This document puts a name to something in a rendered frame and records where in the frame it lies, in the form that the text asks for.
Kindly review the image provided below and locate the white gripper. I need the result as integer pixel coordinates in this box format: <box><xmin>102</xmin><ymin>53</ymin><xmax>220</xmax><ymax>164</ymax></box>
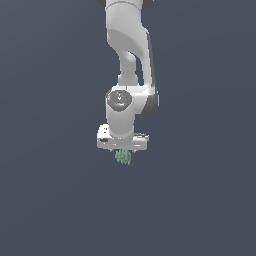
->
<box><xmin>96</xmin><ymin>124</ymin><xmax>150</xmax><ymax>154</ymax></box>

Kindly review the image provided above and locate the small green ridged object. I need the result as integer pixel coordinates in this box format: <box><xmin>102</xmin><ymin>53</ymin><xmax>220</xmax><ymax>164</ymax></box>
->
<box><xmin>115</xmin><ymin>149</ymin><xmax>132</xmax><ymax>166</ymax></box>

